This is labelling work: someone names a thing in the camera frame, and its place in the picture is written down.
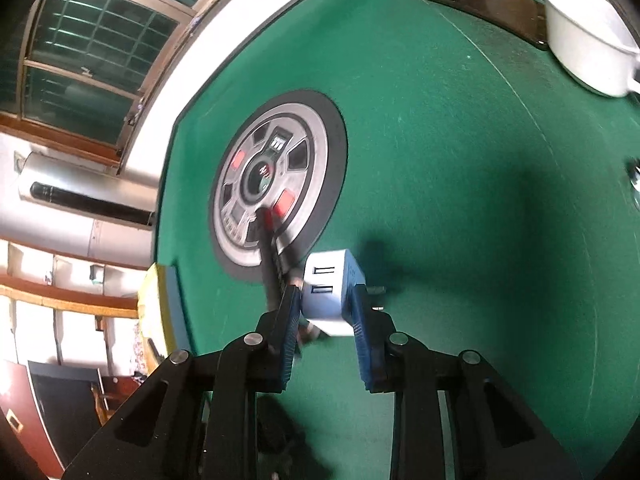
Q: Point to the white cup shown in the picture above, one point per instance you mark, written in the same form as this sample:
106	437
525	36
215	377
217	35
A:
585	35

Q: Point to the black marker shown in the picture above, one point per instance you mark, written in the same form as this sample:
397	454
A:
272	255

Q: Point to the dark board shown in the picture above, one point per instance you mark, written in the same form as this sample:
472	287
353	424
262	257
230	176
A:
60	405

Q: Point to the purple frame eyeglasses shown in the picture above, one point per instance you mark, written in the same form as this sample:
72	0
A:
635	177

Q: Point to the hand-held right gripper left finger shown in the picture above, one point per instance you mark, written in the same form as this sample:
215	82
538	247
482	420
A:
287	340

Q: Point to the white wall appliance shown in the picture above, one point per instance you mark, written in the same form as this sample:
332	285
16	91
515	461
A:
75	190

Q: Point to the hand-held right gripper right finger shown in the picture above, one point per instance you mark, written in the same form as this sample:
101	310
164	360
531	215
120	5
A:
365	340

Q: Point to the black smartphone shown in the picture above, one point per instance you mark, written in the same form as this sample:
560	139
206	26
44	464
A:
490	2

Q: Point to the yellow box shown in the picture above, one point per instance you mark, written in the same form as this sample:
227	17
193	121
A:
155	310

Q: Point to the round grey control panel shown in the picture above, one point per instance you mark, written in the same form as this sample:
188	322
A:
300	135

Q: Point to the wooden chair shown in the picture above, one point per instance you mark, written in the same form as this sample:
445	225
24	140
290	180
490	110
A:
107	400

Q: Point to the white charger plug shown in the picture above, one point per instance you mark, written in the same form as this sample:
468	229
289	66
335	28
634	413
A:
325	295

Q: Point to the barred window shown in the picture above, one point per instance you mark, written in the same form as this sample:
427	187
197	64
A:
100	60

